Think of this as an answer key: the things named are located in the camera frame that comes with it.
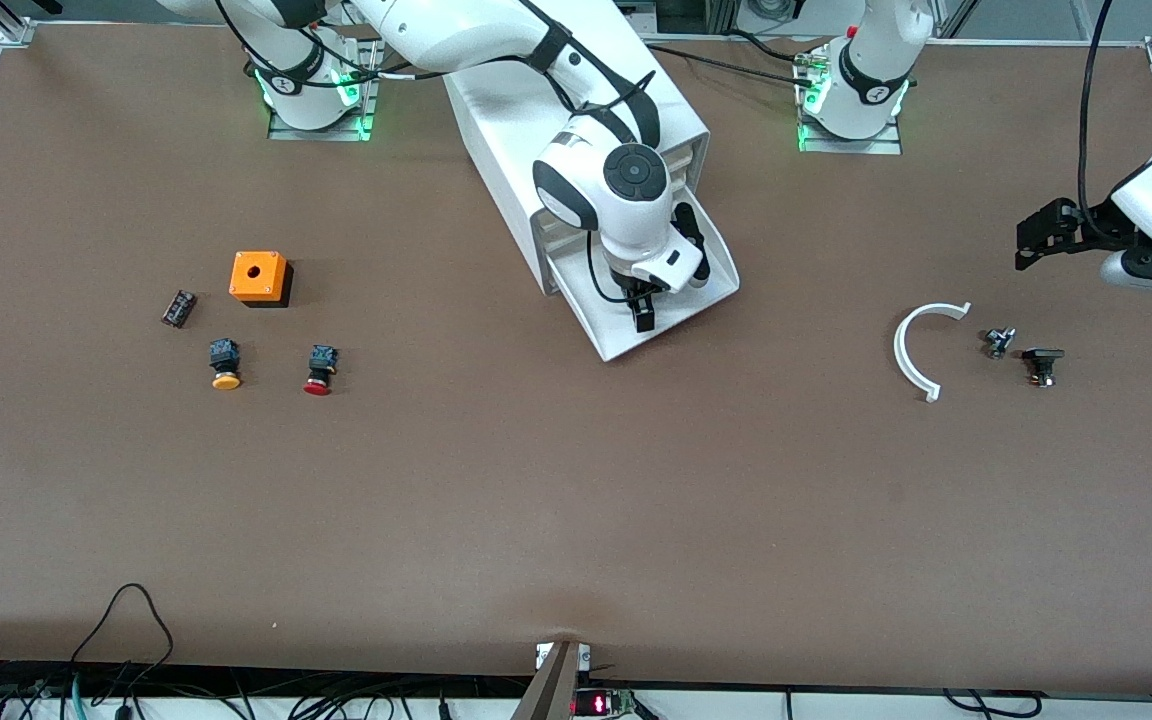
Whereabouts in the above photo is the yellow push button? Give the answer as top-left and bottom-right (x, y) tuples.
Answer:
(208, 338), (243, 391)

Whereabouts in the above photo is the circuit board red display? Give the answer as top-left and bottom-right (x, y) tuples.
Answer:
(572, 688), (639, 719)

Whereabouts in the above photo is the white curved plastic bracket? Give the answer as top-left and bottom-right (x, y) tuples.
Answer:
(893, 301), (973, 404)

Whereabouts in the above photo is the orange button enclosure box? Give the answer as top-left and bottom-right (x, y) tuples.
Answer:
(229, 250), (294, 309)

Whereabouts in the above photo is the red push button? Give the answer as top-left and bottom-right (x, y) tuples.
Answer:
(302, 344), (340, 397)

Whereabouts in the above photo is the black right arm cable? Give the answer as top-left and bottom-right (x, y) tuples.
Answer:
(214, 0), (659, 151)

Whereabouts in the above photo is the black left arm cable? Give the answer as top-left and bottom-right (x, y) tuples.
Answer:
(1078, 0), (1117, 241)

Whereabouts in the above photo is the black base power cable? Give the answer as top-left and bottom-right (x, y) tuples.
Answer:
(646, 43), (822, 91)

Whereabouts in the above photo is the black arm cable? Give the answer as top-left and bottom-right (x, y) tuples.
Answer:
(1078, 0), (1117, 241)
(214, 0), (659, 151)

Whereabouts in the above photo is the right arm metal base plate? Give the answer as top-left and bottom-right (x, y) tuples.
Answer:
(266, 25), (382, 143)

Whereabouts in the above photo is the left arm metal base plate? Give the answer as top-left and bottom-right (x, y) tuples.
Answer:
(796, 48), (905, 157)

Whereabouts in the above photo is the black floor cable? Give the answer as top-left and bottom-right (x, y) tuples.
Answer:
(941, 688), (1042, 717)

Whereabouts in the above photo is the small black bracket part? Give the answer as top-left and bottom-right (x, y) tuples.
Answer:
(1021, 346), (1067, 389)

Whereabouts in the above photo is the black looped cable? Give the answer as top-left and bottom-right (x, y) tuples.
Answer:
(69, 583), (177, 701)

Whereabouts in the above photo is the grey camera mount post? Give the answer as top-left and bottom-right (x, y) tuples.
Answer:
(509, 640), (592, 720)

